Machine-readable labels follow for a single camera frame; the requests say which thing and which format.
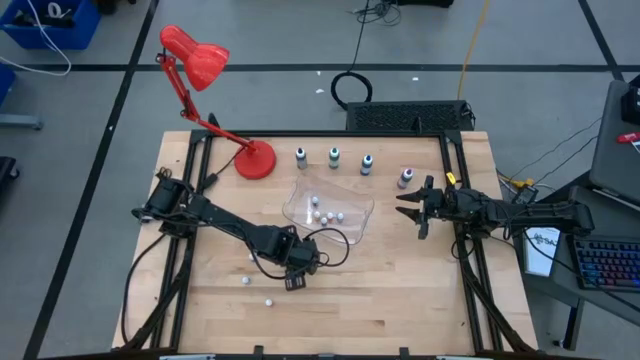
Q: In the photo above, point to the red desk lamp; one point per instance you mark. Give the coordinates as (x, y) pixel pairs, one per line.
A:
(255, 161)

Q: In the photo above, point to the black aluminium table frame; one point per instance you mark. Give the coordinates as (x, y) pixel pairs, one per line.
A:
(325, 134)

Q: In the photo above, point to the blue storage crate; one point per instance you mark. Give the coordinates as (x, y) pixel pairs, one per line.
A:
(75, 35)

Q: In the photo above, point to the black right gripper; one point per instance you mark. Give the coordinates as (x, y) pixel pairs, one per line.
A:
(435, 205)

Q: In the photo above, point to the large black food coloring bottle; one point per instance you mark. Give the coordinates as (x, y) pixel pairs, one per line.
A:
(301, 159)

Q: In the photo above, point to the black device on desk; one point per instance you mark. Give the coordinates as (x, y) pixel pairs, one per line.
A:
(632, 105)

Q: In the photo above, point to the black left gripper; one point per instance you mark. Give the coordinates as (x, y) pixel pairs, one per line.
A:
(302, 257)

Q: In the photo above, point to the large green food coloring bottle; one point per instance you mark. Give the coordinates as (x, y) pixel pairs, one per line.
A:
(334, 160)

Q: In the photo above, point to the large violet food coloring bottle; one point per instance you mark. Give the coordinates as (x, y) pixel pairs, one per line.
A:
(405, 180)

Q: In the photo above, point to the black vented computer case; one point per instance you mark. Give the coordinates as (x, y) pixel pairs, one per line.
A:
(410, 116)

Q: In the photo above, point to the large blue food coloring bottle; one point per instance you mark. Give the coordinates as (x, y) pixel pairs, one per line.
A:
(366, 167)

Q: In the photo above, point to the white printed paper sheet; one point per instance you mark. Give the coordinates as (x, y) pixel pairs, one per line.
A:
(542, 255)

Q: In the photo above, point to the grey side desk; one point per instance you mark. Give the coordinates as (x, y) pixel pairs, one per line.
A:
(612, 160)

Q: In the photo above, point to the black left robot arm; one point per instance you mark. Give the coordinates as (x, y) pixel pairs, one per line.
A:
(225, 220)

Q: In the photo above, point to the clear plastic storage bin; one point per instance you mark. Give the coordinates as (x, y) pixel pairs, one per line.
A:
(360, 200)

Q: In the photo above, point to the backlit computer keyboard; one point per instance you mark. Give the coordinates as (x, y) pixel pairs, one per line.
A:
(605, 262)

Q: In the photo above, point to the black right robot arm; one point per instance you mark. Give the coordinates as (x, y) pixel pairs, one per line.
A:
(525, 212)

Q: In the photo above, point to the grey keyboard desk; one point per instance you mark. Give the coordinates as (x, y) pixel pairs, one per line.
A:
(590, 200)

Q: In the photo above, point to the red tool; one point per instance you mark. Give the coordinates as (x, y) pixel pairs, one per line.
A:
(629, 137)

